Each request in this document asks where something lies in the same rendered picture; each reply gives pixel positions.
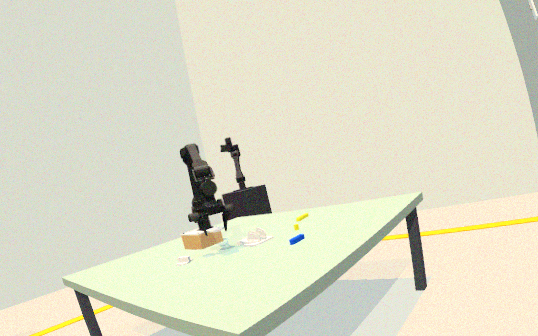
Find yellow rectangular bar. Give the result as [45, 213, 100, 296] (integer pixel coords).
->
[296, 213, 308, 221]

